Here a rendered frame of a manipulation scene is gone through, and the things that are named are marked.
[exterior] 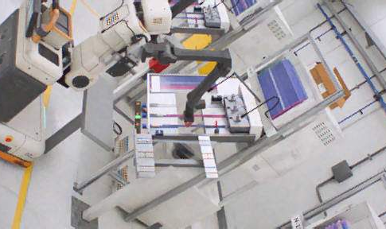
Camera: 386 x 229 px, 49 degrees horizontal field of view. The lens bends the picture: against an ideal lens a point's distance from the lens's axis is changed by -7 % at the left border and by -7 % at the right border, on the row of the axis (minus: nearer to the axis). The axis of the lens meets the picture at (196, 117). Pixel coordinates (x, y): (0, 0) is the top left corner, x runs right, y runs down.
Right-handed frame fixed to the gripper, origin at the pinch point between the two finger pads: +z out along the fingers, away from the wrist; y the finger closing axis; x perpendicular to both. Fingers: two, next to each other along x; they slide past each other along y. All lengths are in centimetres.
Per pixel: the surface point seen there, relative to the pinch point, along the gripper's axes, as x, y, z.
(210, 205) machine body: -23, -11, 73
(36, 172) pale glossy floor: 102, -23, 23
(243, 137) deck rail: -36.7, -9.8, 0.7
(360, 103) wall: -194, 110, 65
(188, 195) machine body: -4, -11, 60
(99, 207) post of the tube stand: 59, -36, 42
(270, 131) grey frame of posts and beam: -53, -13, -7
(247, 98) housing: -43.6, 22.3, -7.0
